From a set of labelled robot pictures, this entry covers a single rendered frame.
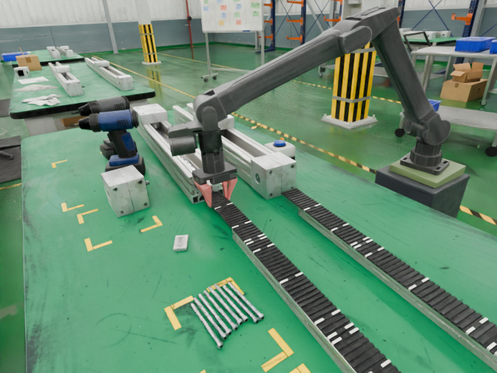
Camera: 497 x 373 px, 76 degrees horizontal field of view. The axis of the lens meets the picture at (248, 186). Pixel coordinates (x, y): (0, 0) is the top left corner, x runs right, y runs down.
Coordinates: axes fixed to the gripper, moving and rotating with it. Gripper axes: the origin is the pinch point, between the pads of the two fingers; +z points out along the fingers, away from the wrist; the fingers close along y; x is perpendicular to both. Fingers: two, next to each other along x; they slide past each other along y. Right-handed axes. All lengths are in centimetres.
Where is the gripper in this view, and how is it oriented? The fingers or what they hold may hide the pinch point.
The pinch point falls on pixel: (218, 200)
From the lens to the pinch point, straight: 86.3
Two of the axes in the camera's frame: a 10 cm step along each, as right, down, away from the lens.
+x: 5.1, 3.2, -8.0
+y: -8.6, 2.8, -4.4
